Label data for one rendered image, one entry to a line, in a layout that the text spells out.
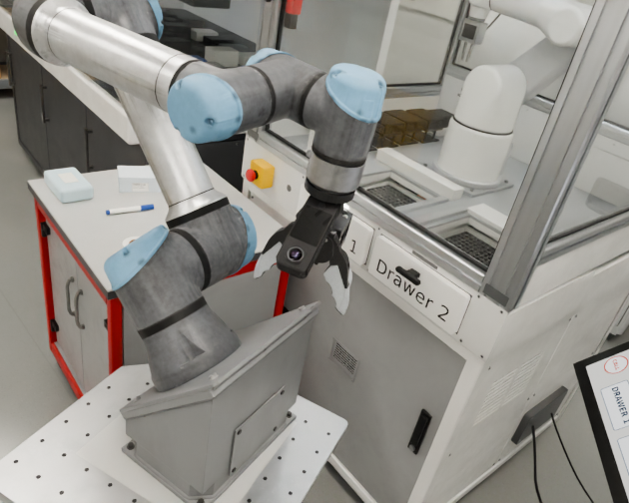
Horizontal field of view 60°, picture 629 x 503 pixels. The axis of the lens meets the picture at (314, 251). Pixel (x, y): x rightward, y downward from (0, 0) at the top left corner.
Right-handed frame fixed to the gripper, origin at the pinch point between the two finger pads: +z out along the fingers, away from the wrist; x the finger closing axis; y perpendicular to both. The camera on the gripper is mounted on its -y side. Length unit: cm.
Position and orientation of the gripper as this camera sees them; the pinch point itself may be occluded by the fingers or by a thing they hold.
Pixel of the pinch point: (296, 299)
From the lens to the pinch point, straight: 85.6
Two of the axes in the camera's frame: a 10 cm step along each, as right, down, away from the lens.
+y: 3.4, -4.8, 8.1
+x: -9.2, -3.7, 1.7
